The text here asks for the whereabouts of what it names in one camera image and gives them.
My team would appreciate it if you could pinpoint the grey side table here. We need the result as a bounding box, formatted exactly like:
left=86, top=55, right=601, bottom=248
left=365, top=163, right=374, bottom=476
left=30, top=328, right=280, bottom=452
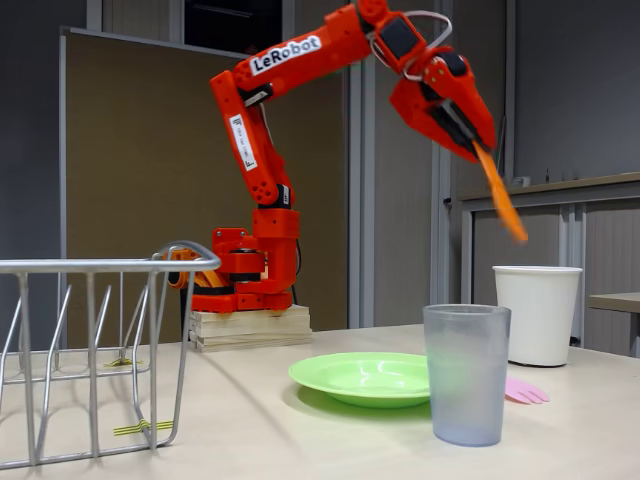
left=588, top=292, right=640, bottom=359

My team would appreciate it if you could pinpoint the metal wire dish rack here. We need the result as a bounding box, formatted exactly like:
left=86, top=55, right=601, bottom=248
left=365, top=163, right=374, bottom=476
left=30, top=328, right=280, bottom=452
left=0, top=240, right=222, bottom=471

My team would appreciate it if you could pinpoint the pink plastic fork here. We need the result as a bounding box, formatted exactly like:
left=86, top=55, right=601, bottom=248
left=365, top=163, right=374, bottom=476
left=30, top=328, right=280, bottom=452
left=504, top=377, right=551, bottom=405

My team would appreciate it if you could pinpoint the orange plastic utensil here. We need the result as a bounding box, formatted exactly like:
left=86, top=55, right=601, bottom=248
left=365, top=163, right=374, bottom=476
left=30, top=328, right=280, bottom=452
left=472, top=141, right=530, bottom=244

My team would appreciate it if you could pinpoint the light orange clamp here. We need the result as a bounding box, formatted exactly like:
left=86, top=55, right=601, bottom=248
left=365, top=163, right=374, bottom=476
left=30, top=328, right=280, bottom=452
left=167, top=247, right=221, bottom=291

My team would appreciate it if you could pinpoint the grey sideboard cabinet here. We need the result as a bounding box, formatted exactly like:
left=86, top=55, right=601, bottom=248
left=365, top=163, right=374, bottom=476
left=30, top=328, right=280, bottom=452
left=458, top=172, right=640, bottom=359

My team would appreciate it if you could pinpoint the dark window pane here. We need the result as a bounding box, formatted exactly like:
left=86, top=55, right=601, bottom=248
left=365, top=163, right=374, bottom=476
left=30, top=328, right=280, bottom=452
left=183, top=0, right=284, bottom=60

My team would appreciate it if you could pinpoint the stacked wooden base block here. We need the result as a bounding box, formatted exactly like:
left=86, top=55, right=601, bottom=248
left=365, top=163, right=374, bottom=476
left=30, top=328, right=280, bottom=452
left=188, top=304, right=314, bottom=354

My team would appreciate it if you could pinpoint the clear grey plastic cup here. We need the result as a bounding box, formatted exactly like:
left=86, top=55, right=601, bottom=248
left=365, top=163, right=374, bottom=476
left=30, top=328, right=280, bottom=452
left=422, top=303, right=512, bottom=448

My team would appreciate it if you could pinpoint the black power cable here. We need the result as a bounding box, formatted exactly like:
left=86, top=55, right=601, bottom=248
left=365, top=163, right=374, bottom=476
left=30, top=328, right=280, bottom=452
left=292, top=239, right=304, bottom=301

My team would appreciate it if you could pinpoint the white paper cup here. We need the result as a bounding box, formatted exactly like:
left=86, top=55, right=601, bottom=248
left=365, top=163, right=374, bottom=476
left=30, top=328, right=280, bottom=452
left=492, top=265, right=584, bottom=368

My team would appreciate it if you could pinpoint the green plastic plate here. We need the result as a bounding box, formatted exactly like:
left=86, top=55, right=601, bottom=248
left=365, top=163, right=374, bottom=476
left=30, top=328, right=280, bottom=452
left=288, top=352, right=432, bottom=410

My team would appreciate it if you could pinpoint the white wrist servo cable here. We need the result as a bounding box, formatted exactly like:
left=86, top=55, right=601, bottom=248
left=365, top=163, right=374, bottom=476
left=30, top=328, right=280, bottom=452
left=399, top=10, right=454, bottom=81

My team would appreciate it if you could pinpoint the long yellow black tape marker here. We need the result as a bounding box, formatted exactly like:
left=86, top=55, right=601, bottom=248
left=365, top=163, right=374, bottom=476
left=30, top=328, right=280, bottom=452
left=113, top=419, right=175, bottom=437

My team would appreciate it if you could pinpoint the brown partition board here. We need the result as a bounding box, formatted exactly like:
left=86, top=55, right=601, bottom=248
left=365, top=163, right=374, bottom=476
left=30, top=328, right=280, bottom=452
left=58, top=27, right=347, bottom=346

